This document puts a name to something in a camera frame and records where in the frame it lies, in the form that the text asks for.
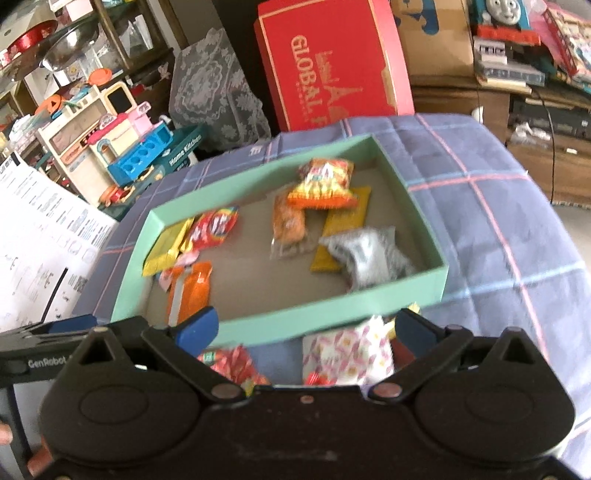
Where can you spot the blue toy train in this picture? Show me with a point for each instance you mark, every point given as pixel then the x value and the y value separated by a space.
pixel 503 18

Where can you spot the red gift box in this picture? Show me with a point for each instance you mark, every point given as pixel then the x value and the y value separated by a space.
pixel 323 60

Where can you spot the silver grey snack packet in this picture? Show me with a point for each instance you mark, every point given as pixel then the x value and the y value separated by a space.
pixel 369 254

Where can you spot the grey lace cloth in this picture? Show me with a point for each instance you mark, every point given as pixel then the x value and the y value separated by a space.
pixel 212 92

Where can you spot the metal bowl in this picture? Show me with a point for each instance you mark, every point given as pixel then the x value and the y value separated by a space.
pixel 69 46

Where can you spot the white pink patterned packet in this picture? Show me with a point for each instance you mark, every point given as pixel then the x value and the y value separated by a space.
pixel 346 355

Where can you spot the green cardboard box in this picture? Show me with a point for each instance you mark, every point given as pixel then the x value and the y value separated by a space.
pixel 286 323

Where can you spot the cream pink toy kitchen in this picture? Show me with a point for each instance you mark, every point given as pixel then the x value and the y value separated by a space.
pixel 83 134

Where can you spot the blue toy rack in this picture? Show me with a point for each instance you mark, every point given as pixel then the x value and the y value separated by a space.
pixel 138 157

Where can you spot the teal toy box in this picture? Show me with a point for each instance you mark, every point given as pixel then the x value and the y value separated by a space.
pixel 184 147

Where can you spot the red gold patterned packet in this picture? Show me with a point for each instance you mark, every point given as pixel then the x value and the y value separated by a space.
pixel 235 364

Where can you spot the wooden cabinet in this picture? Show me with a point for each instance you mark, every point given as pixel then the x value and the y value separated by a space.
pixel 531 152

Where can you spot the mustard yellow snack packet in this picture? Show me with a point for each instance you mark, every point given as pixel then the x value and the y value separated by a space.
pixel 351 217

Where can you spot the clear orange-brown snack packet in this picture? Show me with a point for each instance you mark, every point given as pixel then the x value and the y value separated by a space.
pixel 288 221

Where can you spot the red rainbow candy packet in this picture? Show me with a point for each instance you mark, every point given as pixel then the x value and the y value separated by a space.
pixel 212 228

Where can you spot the orange snack packet silver seam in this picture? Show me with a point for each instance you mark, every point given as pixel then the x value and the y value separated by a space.
pixel 198 286

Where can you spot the brown cardboard box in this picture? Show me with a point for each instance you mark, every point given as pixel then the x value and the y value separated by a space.
pixel 438 41

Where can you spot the small red packet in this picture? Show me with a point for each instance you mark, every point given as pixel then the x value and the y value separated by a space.
pixel 401 353

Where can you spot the pink peach candy packet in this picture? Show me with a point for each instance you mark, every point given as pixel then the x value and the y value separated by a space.
pixel 178 267

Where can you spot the orange patterned snack packet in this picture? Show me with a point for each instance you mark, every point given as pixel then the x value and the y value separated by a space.
pixel 323 184

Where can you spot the purple plaid blanket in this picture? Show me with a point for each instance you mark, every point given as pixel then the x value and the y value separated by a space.
pixel 485 230

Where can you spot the white instruction sheet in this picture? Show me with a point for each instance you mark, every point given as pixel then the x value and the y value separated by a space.
pixel 41 240

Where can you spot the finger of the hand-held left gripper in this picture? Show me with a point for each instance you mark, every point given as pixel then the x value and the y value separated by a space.
pixel 41 342
pixel 74 324

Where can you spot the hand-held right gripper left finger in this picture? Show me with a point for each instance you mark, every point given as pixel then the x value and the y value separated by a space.
pixel 198 325

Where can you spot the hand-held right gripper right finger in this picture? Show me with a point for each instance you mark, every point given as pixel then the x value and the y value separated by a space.
pixel 413 327

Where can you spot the pink toy package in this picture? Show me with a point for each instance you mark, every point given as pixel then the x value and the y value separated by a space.
pixel 568 41

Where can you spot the person's left hand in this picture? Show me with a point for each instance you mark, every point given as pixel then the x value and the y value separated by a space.
pixel 37 461

